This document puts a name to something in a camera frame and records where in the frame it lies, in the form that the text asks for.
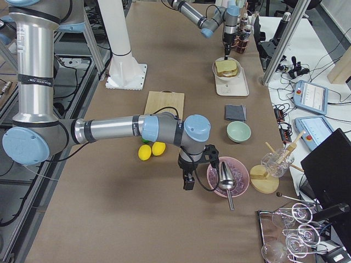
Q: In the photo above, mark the green ceramic bowl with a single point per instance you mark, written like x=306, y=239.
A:
x=238, y=131

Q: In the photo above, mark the grey folded cloth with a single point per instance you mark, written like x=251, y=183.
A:
x=235, y=113

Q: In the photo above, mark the bread slice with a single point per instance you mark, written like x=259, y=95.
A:
x=225, y=65

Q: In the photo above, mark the lower teach pendant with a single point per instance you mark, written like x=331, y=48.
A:
x=316, y=128

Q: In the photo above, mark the metal tray with glasses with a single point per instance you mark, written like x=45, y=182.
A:
x=290, y=234

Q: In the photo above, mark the white serving tray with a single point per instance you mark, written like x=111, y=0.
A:
x=231, y=86

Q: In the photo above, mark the metal ice scoop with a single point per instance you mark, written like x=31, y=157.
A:
x=227, y=182

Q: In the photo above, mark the upper teach pendant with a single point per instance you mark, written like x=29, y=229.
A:
x=311, y=97

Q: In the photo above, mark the wooden cutting board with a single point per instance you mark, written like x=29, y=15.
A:
x=172, y=100

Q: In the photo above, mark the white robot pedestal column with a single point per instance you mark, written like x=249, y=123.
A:
x=124, y=72

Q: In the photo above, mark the copper wire bottle rack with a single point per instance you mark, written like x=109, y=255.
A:
x=242, y=21

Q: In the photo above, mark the black monitor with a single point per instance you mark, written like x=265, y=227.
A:
x=327, y=169

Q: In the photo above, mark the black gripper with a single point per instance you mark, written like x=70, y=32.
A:
x=185, y=165
x=227, y=39

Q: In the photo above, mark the yellow lemon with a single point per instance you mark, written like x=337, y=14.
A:
x=144, y=152
x=158, y=148

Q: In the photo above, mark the aluminium frame post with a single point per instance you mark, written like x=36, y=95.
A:
x=296, y=16

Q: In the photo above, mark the white sandwich plate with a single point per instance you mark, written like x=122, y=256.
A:
x=229, y=74

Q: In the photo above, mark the clear glass mug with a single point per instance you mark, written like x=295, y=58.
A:
x=274, y=163

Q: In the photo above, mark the right yellow lemon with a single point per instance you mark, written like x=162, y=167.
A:
x=158, y=148

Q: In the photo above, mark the pink bowl with ice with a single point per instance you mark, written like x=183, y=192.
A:
x=239, y=172

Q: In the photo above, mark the left yellow lemon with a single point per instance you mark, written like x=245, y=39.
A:
x=144, y=152

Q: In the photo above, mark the teach pendant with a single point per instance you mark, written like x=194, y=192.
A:
x=311, y=97
x=316, y=128

